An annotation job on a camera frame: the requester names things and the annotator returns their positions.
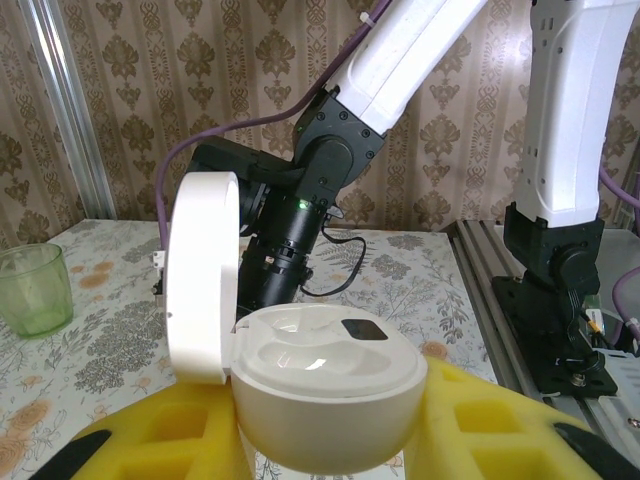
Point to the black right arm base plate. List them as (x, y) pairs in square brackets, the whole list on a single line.
[(515, 300)]

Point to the aluminium frame post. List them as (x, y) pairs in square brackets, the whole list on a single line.
[(65, 100)]

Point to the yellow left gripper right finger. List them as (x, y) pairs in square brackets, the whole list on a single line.
[(500, 430)]

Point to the white earbud charging case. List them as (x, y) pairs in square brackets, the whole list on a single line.
[(320, 410)]

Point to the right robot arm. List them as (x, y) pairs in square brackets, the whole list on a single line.
[(565, 125)]

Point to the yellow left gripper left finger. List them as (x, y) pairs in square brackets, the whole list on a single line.
[(150, 440)]

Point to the green translucent plastic cup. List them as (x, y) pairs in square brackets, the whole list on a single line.
[(35, 295)]

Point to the aluminium front rail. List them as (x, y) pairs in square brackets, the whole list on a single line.
[(480, 280)]

